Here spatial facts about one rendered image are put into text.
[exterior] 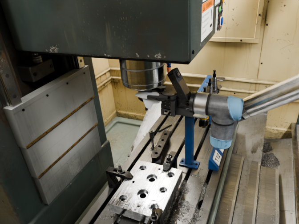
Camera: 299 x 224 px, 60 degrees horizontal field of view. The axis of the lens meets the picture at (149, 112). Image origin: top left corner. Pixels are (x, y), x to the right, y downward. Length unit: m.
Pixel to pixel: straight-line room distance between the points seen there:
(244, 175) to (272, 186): 0.15
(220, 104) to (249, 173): 0.88
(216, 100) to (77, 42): 0.47
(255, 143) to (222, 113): 1.04
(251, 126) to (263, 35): 0.61
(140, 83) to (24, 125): 0.50
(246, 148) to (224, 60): 0.61
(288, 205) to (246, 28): 1.06
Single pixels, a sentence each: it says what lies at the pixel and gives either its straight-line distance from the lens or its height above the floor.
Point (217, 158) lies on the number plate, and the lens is 1.42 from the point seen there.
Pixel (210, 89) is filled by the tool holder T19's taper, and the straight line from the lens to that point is 1.33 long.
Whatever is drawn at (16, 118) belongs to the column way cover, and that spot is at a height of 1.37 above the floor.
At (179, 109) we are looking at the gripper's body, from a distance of 0.92.
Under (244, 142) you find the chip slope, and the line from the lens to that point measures 1.88.
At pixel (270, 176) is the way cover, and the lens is 1.73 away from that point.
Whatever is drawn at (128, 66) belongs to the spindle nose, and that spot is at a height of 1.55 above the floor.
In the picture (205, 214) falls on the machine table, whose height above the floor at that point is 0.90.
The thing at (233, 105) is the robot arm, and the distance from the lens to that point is 0.85.
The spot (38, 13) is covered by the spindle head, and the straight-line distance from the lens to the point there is 0.94.
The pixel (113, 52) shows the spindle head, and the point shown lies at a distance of 0.81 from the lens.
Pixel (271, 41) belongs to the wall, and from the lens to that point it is 1.84.
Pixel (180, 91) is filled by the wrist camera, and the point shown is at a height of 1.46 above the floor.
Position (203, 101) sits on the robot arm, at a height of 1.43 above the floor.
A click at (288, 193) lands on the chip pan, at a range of 1.71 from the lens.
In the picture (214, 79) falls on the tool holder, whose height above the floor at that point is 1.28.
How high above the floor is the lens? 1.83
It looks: 29 degrees down
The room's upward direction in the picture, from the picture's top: 5 degrees counter-clockwise
